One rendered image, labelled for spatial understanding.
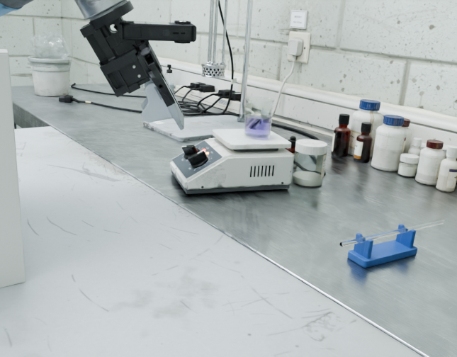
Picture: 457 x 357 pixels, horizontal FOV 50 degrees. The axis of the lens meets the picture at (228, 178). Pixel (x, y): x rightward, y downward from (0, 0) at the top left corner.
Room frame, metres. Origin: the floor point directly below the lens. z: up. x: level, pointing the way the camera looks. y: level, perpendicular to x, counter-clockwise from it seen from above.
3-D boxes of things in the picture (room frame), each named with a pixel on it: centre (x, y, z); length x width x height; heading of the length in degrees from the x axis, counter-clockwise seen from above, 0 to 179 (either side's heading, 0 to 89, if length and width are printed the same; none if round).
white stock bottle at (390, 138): (1.05, -0.35, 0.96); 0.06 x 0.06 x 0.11
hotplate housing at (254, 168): (0.89, -0.01, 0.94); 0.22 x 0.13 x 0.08; 110
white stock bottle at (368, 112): (1.15, -0.32, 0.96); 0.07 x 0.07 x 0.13
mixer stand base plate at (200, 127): (1.34, 0.07, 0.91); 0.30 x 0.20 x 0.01; 128
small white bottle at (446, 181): (0.92, -0.42, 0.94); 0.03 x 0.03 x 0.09
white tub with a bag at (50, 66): (1.72, 0.63, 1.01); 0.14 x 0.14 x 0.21
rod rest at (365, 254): (0.61, -0.22, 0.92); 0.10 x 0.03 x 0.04; 121
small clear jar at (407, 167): (1.00, -0.38, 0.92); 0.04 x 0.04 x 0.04
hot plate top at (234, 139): (0.89, -0.04, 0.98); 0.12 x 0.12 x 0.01; 20
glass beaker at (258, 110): (0.89, -0.05, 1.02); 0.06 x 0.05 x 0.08; 177
